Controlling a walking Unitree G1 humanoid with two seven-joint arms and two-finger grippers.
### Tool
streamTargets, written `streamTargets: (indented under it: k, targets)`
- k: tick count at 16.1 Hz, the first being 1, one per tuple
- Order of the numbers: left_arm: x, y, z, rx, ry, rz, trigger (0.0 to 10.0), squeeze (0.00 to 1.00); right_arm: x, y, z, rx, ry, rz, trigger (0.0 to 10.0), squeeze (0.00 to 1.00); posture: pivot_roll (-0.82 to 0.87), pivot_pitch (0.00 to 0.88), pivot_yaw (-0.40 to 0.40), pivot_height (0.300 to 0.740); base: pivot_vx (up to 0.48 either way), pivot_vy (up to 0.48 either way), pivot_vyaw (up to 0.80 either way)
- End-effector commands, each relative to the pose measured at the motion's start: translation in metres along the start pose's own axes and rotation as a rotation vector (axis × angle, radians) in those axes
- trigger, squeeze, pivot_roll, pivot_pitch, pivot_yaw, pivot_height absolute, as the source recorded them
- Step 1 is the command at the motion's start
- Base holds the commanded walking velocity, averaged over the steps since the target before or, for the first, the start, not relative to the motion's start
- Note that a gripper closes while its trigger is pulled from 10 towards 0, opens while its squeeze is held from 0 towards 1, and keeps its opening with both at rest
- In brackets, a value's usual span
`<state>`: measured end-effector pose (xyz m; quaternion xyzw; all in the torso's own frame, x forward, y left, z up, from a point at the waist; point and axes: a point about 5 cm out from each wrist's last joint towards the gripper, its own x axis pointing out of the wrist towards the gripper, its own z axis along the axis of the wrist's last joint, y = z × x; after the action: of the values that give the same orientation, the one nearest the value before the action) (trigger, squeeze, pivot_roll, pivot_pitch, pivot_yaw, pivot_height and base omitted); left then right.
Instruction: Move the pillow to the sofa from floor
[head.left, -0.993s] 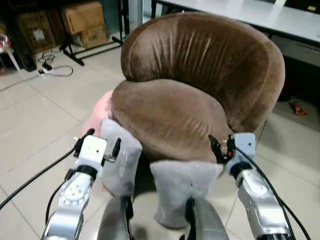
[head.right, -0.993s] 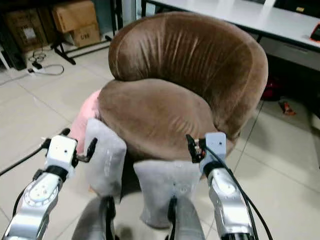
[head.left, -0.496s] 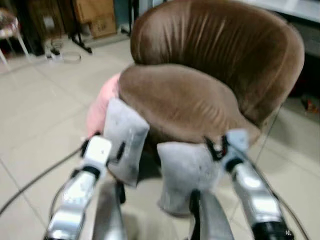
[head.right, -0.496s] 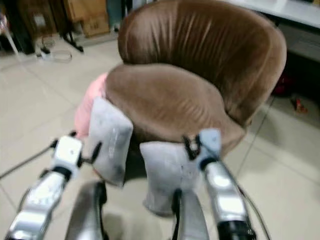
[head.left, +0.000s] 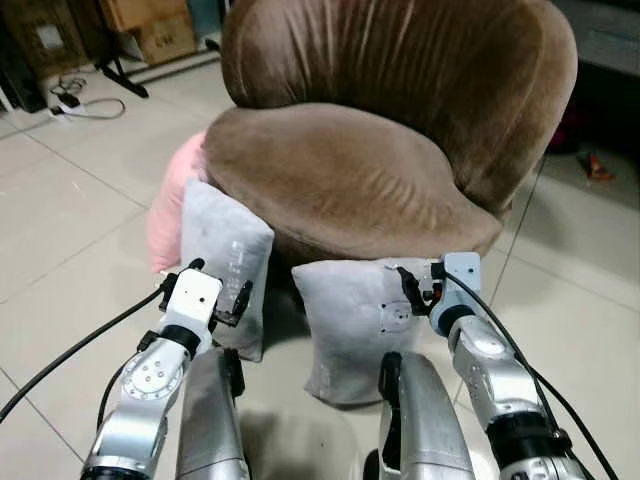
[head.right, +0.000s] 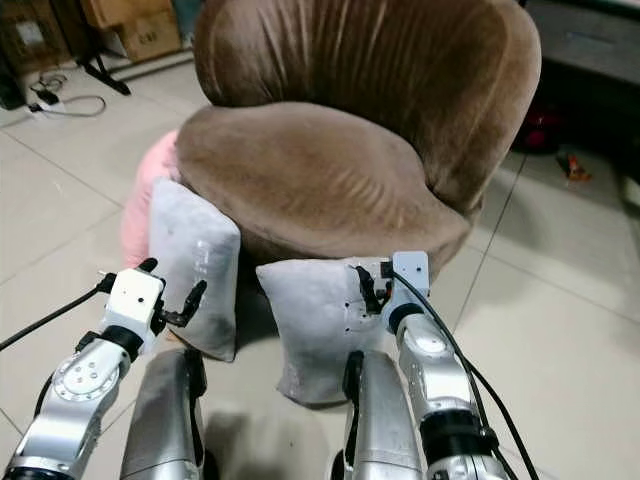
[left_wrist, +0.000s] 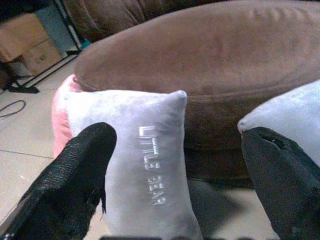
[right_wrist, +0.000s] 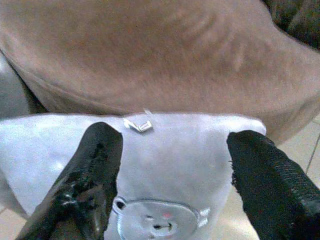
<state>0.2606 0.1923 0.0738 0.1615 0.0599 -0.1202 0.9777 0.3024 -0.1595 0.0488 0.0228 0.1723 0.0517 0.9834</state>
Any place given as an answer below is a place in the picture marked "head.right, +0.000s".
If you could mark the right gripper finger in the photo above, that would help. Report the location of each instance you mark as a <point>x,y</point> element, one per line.
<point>369,290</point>

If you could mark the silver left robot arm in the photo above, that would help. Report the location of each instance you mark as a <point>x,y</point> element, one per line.
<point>75,390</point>

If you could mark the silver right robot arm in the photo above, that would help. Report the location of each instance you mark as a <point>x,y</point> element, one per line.
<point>440,385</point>

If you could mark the grey square pillow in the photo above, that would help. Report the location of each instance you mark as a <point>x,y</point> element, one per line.
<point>195,240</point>
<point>305,320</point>

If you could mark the pink pillow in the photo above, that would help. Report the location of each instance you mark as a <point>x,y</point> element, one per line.
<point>142,195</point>

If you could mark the brown velvet sofa chair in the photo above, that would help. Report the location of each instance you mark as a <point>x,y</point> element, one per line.
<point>360,120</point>

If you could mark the silver left robot leg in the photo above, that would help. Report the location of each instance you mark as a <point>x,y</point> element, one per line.
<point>160,420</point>

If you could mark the silver robot leg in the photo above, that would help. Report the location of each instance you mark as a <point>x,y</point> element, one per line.
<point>380,420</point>
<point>160,420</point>

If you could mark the silver right robot leg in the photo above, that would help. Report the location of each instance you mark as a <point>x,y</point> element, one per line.
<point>380,420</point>

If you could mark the white power strip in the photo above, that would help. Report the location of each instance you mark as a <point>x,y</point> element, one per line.
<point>47,98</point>

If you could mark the black table leg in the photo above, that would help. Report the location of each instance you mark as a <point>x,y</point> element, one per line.
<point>105,73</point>

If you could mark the red object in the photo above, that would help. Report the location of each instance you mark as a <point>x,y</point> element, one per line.
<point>542,130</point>

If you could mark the small orange object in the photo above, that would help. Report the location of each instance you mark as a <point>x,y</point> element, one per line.
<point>578,169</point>

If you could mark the light brown cardboard box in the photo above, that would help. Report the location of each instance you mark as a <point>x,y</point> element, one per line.
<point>135,28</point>

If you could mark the dark labelled cardboard box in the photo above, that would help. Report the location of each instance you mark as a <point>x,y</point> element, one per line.
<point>30,32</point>

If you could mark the dark low cabinet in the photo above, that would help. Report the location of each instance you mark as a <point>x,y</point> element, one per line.
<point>585,60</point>

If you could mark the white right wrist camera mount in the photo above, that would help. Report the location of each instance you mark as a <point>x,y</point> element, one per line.
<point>410,278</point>

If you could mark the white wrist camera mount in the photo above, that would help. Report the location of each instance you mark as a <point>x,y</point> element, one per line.
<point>135,298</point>
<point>410,278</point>

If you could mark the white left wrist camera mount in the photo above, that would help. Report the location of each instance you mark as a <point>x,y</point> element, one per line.
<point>135,298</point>

